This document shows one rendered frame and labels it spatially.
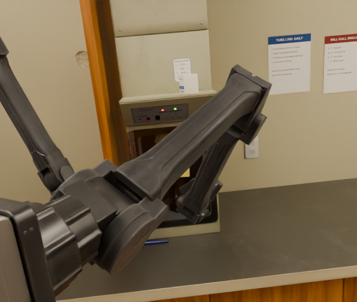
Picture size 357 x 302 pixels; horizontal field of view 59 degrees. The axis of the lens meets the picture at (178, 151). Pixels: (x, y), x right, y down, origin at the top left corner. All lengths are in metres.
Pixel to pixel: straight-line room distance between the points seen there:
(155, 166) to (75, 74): 1.25
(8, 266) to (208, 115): 0.34
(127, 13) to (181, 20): 0.18
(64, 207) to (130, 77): 0.86
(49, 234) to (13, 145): 1.49
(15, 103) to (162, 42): 0.52
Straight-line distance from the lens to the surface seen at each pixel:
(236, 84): 0.56
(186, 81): 1.05
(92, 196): 0.34
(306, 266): 1.15
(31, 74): 1.67
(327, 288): 1.24
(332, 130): 1.83
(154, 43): 1.14
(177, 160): 0.41
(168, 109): 1.06
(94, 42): 1.06
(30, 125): 0.90
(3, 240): 0.25
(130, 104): 1.03
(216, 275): 1.09
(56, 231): 0.28
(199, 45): 1.14
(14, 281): 0.26
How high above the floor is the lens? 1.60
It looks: 15 degrees down
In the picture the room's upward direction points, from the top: 5 degrees counter-clockwise
